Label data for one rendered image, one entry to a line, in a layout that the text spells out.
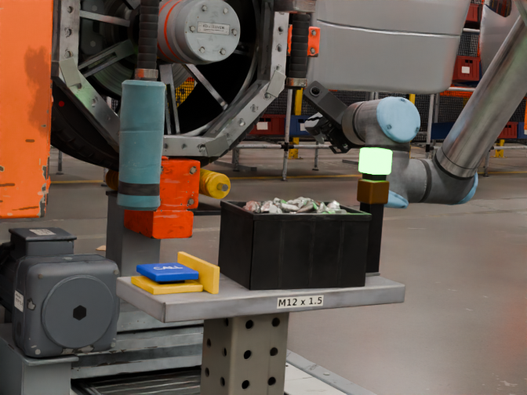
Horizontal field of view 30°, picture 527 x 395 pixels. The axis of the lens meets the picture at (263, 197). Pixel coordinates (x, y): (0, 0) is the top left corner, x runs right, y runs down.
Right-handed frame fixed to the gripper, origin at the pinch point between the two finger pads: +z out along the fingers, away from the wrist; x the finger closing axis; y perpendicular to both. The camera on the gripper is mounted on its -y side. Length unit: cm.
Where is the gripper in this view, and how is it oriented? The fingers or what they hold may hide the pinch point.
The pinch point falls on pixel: (307, 121)
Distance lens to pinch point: 226.9
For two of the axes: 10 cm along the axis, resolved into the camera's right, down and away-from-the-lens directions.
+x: 6.7, -6.7, 3.2
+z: -4.4, -0.1, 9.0
